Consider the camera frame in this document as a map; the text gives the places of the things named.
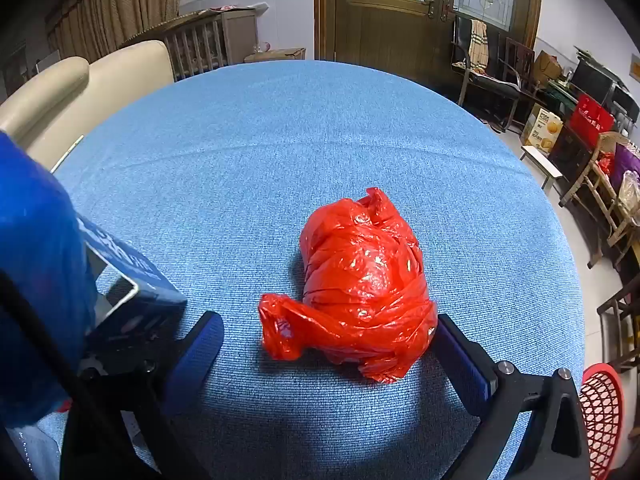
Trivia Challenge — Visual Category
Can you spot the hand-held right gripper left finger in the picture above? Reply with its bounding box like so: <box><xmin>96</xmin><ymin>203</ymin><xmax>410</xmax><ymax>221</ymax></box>
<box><xmin>60</xmin><ymin>310</ymin><xmax>226</xmax><ymax>480</ymax></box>

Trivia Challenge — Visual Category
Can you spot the red plastic bag bundle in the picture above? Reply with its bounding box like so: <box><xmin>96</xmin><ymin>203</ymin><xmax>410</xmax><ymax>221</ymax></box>
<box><xmin>257</xmin><ymin>186</ymin><xmax>440</xmax><ymax>386</ymax></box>

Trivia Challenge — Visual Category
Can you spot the blue plastic bag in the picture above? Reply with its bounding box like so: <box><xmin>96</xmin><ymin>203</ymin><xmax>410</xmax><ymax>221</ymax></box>
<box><xmin>0</xmin><ymin>129</ymin><xmax>98</xmax><ymax>423</ymax></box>

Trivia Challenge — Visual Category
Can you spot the blue tablecloth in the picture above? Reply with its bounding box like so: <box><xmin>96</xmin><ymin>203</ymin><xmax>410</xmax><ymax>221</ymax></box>
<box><xmin>37</xmin><ymin>60</ymin><xmax>586</xmax><ymax>480</ymax></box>

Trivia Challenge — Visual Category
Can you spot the small white stool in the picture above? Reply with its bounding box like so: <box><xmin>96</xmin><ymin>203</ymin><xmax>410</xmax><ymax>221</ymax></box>
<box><xmin>520</xmin><ymin>145</ymin><xmax>563</xmax><ymax>191</ymax></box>

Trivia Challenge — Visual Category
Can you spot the red gift bag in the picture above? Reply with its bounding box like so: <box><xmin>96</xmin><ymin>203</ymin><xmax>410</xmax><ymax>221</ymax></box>
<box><xmin>570</xmin><ymin>92</ymin><xmax>616</xmax><ymax>133</ymax></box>

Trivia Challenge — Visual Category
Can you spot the black metal chair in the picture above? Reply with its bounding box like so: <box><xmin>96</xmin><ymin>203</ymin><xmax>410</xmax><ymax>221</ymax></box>
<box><xmin>451</xmin><ymin>15</ymin><xmax>523</xmax><ymax>133</ymax></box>

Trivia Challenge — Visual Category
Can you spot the dark wooden side table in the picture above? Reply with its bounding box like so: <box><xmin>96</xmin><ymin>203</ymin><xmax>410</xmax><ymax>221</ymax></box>
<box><xmin>547</xmin><ymin>122</ymin><xmax>593</xmax><ymax>181</ymax></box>

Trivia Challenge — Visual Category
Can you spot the purple cushion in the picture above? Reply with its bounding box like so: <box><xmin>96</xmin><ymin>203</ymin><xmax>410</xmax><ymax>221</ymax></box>
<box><xmin>610</xmin><ymin>142</ymin><xmax>640</xmax><ymax>191</ymax></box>

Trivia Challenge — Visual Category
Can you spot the brown cardboard box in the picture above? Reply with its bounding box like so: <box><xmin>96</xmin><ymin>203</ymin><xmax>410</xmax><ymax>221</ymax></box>
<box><xmin>244</xmin><ymin>47</ymin><xmax>307</xmax><ymax>64</ymax></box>

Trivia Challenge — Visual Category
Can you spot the striped beige scarf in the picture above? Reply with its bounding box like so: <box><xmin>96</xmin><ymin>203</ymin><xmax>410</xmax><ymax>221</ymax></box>
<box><xmin>470</xmin><ymin>19</ymin><xmax>489</xmax><ymax>73</ymax></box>

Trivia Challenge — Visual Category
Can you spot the red plastic basket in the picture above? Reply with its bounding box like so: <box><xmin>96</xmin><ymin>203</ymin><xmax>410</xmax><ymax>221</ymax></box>
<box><xmin>580</xmin><ymin>364</ymin><xmax>627</xmax><ymax>480</ymax></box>

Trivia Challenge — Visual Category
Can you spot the black cable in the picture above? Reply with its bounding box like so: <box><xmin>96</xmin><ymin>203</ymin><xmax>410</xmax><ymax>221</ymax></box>
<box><xmin>0</xmin><ymin>269</ymin><xmax>83</xmax><ymax>411</ymax></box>

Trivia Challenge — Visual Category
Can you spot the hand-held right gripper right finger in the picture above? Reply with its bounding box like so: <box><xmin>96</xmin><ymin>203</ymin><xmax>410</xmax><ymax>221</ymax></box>
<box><xmin>434</xmin><ymin>312</ymin><xmax>595</xmax><ymax>480</ymax></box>

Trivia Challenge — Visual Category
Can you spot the dark wooden chair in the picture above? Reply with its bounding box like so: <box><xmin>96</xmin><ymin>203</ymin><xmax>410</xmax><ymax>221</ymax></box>
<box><xmin>597</xmin><ymin>270</ymin><xmax>640</xmax><ymax>373</ymax></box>
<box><xmin>502</xmin><ymin>37</ymin><xmax>538</xmax><ymax>91</ymax></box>

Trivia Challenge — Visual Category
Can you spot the green desk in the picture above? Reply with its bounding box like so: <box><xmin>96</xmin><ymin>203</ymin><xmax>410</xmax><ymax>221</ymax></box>
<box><xmin>549</xmin><ymin>82</ymin><xmax>577</xmax><ymax>111</ymax></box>

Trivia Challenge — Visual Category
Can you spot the cream leather sofa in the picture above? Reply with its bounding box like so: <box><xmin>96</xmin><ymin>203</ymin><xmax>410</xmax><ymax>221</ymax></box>
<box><xmin>0</xmin><ymin>40</ymin><xmax>176</xmax><ymax>171</ymax></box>

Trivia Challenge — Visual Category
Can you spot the black monitor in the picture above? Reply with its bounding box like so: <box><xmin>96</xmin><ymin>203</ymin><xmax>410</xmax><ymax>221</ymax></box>
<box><xmin>570</xmin><ymin>60</ymin><xmax>616</xmax><ymax>103</ymax></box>

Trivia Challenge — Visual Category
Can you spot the wicker chair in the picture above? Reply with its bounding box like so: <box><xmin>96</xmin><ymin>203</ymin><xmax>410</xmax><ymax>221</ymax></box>
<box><xmin>560</xmin><ymin>131</ymin><xmax>640</xmax><ymax>268</ymax></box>

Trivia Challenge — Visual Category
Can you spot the white thin stick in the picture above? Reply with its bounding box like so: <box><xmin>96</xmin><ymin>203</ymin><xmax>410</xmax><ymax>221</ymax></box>
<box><xmin>50</xmin><ymin>135</ymin><xmax>85</xmax><ymax>171</ymax></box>

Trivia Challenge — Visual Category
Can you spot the blue paper carton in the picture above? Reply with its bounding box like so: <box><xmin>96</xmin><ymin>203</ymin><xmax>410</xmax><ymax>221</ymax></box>
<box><xmin>75</xmin><ymin>212</ymin><xmax>188</xmax><ymax>356</ymax></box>

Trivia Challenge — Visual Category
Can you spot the yellow printed carton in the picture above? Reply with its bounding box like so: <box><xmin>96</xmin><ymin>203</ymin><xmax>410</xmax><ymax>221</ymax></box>
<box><xmin>520</xmin><ymin>104</ymin><xmax>563</xmax><ymax>155</ymax></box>

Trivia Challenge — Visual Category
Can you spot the grey wooden crib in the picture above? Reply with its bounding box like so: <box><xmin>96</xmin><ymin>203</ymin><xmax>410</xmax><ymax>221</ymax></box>
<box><xmin>122</xmin><ymin>10</ymin><xmax>258</xmax><ymax>81</ymax></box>

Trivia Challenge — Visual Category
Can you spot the beige curtain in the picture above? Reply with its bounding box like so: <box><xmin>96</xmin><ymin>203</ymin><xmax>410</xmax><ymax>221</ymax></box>
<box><xmin>45</xmin><ymin>0</ymin><xmax>187</xmax><ymax>63</ymax></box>

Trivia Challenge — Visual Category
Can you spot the clear plastic bag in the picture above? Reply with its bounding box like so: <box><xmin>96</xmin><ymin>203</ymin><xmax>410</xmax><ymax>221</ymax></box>
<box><xmin>620</xmin><ymin>170</ymin><xmax>640</xmax><ymax>211</ymax></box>

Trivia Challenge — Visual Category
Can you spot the wooden double door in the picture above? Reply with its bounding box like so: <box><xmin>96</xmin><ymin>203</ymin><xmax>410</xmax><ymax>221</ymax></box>
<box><xmin>314</xmin><ymin>0</ymin><xmax>543</xmax><ymax>61</ymax></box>

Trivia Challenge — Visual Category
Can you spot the brown paper bag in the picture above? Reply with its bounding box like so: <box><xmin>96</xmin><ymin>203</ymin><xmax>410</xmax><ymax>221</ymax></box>
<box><xmin>534</xmin><ymin>50</ymin><xmax>563</xmax><ymax>86</ymax></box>

